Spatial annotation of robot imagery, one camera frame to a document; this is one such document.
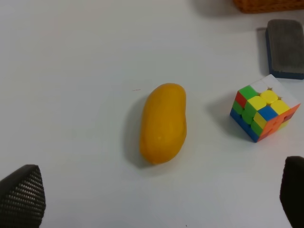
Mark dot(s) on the colourful puzzle cube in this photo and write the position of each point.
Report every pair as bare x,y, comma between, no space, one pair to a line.
263,107

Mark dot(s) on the grey blue board eraser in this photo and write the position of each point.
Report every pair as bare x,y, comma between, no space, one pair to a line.
285,48

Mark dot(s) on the orange woven basket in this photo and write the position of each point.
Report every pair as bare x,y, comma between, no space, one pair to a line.
264,6

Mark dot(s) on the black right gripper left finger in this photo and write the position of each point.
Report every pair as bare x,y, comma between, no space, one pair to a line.
22,198

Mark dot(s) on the yellow mango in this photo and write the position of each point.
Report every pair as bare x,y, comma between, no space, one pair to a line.
163,125

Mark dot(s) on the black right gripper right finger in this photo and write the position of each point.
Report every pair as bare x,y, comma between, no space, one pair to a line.
292,190

